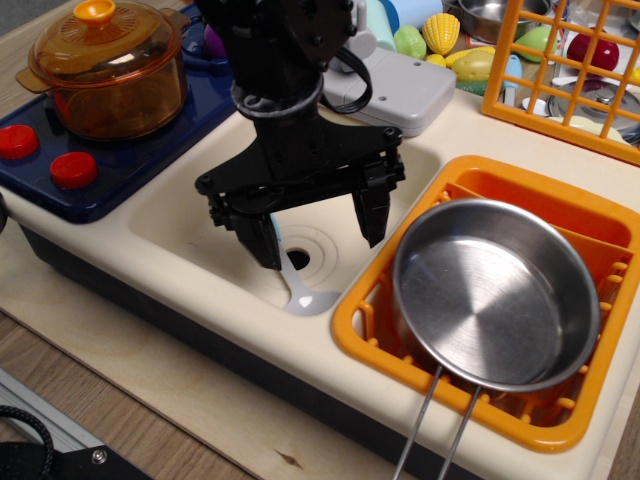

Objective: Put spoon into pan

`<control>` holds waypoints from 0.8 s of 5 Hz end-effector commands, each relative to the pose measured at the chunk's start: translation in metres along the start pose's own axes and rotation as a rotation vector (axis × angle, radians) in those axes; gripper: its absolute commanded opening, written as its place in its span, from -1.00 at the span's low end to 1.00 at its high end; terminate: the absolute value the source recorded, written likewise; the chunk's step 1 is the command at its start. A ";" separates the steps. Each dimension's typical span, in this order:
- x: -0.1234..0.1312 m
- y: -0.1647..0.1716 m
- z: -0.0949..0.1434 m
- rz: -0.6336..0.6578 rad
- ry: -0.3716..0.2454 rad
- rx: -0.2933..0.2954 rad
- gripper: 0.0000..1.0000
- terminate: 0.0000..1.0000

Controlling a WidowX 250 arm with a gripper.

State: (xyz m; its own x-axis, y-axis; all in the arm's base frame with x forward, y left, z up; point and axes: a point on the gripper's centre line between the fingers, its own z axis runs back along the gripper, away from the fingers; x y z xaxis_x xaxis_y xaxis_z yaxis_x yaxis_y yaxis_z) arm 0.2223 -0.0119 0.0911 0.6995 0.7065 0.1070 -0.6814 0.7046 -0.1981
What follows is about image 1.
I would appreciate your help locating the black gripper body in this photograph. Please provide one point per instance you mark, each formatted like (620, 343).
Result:
(295, 163)

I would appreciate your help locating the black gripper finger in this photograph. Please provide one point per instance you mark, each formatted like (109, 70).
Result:
(258, 235)
(372, 208)

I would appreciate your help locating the grey spoon with blue handle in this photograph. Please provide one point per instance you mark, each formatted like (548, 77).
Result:
(303, 301)

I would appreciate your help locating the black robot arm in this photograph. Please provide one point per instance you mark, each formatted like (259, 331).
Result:
(279, 52)

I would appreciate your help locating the stainless steel pan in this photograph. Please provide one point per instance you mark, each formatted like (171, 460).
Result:
(493, 294)

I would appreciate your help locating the beige toy kitchen sink unit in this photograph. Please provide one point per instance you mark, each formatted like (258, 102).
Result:
(162, 242)

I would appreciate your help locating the grey toy faucet base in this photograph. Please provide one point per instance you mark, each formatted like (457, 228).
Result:
(407, 93)

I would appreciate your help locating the purple toy eggplant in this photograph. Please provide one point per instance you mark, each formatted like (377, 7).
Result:
(212, 43)

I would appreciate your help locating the green toy vegetable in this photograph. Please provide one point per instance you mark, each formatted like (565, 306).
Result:
(409, 41)

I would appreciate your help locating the yellow toy potato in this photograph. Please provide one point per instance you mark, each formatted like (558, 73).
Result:
(474, 66)

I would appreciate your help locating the light blue toy cup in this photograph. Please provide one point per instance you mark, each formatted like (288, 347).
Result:
(410, 12)

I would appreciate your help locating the yellow toy corn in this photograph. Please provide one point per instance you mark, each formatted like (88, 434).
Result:
(441, 32)

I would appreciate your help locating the red stove knob right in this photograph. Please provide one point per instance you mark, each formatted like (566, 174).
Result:
(73, 170)

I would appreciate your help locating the red stove knob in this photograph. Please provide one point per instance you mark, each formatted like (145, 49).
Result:
(73, 170)
(17, 142)

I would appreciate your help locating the amber transparent pot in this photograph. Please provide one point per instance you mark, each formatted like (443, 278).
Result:
(109, 93)

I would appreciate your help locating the steel bowl in background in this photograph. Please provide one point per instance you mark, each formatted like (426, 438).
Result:
(483, 19)

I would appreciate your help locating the blue toy stove top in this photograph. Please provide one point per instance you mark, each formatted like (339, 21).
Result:
(122, 167)

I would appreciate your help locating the amber pot lid orange knob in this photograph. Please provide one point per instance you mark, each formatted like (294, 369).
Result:
(103, 43)

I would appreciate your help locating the orange plastic grid rack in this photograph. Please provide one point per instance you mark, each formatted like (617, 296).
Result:
(522, 72)

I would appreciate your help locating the steel pot lid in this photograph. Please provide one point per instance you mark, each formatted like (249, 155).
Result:
(597, 100)

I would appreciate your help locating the red stove knob left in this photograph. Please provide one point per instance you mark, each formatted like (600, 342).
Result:
(17, 142)

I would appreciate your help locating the red toy apple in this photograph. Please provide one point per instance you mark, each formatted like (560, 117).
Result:
(605, 55)

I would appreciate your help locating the orange dish rack basket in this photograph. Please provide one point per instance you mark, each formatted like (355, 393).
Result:
(550, 422)

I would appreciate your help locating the black metal bracket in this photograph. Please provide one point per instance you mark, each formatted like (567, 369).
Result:
(94, 463)

